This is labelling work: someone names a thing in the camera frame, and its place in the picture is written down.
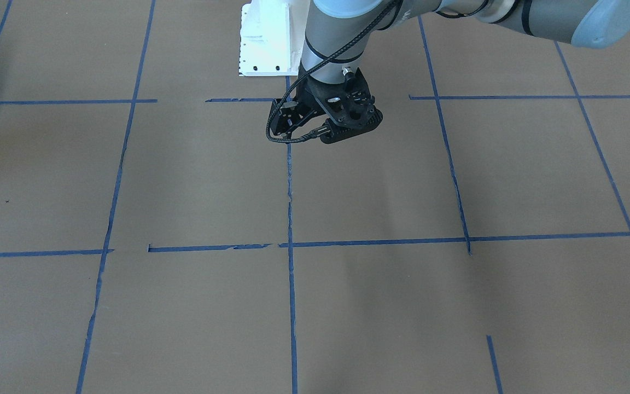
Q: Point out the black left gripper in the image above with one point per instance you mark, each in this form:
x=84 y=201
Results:
x=311 y=100

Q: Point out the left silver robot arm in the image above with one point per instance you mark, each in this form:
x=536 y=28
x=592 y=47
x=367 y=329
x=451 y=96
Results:
x=337 y=33

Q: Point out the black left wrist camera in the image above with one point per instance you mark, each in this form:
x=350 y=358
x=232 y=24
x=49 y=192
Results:
x=349 y=106

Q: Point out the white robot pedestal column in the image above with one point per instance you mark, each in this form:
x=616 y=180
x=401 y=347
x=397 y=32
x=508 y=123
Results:
x=272 y=35

